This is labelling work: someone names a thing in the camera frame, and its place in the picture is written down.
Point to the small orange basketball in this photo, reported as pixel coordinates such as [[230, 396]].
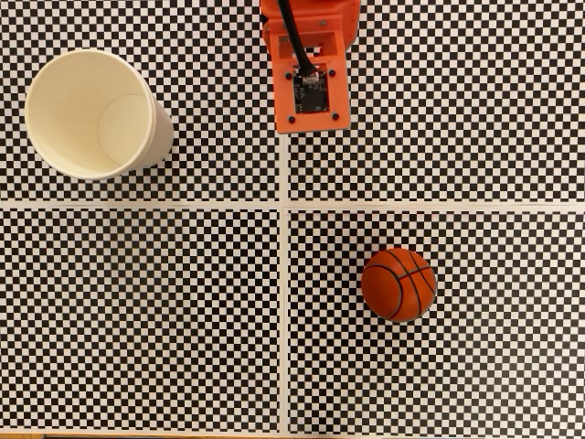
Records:
[[388, 288]]

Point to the orange camera mount with board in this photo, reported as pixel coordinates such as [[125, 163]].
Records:
[[338, 98]]

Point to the white paper cup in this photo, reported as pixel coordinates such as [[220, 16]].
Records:
[[68, 110]]

